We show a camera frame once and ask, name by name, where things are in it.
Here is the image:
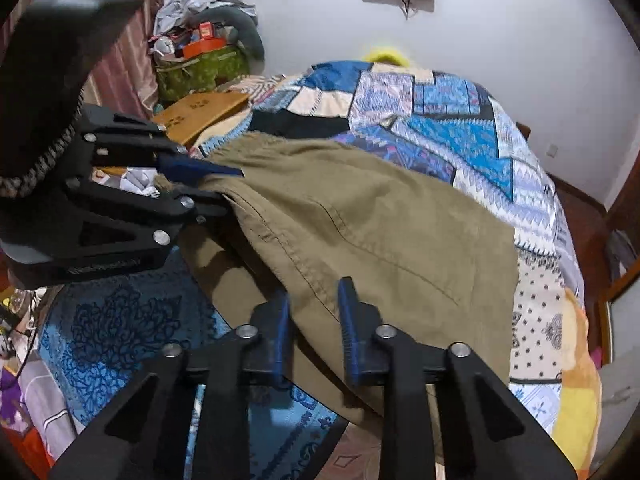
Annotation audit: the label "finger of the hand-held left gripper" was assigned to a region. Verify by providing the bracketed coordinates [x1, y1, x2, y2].
[64, 176, 231, 261]
[80, 105, 246, 182]

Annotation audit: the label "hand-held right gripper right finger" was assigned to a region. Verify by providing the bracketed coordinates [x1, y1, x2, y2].
[337, 277, 576, 480]

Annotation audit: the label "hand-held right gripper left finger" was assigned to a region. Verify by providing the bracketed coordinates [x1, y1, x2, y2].
[50, 292, 292, 480]

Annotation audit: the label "olive green pants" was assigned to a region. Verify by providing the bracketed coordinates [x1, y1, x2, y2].
[155, 132, 521, 426]

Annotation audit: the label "crumpled white paper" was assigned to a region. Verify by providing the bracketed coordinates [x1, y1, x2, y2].
[91, 165, 162, 199]

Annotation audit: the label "striped red curtain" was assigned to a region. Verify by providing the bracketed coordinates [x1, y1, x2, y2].
[0, 0, 174, 113]

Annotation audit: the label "green patterned bag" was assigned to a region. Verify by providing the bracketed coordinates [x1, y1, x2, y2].
[156, 47, 251, 104]

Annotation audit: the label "orange box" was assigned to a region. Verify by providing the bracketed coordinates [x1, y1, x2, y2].
[181, 37, 227, 59]

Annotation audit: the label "crumpled grey cloth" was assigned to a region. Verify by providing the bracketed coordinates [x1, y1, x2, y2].
[153, 0, 257, 33]

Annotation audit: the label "grey tube pillow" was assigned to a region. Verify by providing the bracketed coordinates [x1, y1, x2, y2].
[200, 4, 266, 62]

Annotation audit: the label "yellow fluffy cushion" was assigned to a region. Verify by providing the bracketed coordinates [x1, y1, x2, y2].
[362, 45, 412, 66]

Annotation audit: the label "blue patchwork blanket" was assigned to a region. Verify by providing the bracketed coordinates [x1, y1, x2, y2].
[37, 60, 603, 480]

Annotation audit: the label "purple cloth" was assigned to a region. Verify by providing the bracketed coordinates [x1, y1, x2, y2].
[0, 357, 77, 443]

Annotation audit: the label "braided cord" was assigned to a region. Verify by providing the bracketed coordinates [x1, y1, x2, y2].
[0, 95, 83, 198]

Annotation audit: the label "wooden door frame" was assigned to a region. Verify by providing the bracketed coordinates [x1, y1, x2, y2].
[596, 255, 640, 367]

